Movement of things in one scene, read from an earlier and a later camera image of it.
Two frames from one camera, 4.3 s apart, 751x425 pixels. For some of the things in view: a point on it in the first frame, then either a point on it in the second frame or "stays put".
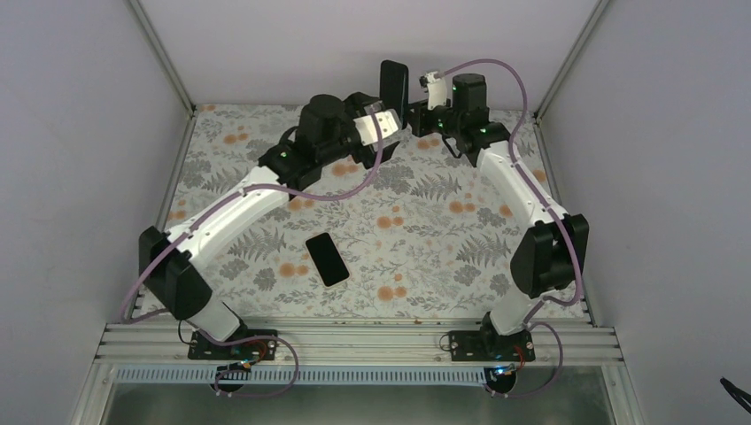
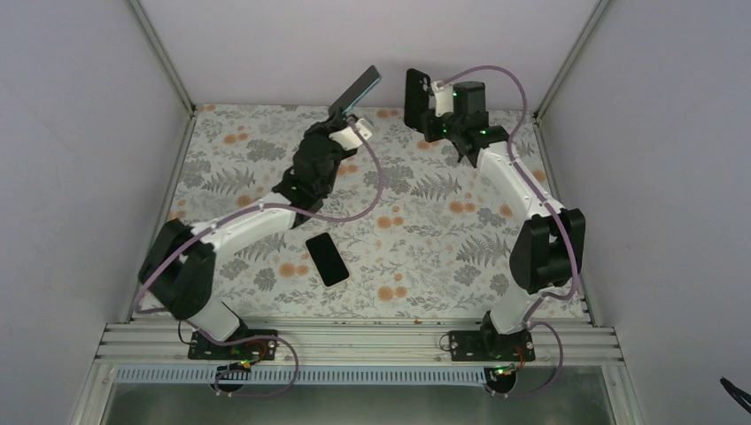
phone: (394, 88) -> (357, 89)
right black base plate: (482, 345) stays put
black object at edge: (737, 393) stays put
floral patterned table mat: (422, 234) stays put
